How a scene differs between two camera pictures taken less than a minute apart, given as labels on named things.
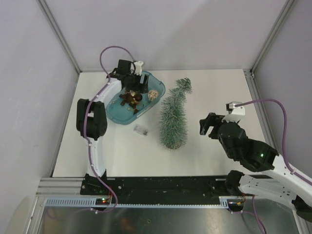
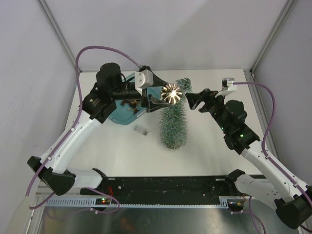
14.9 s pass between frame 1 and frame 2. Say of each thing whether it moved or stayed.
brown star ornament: stayed
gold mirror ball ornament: moved
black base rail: stayed
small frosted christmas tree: stayed
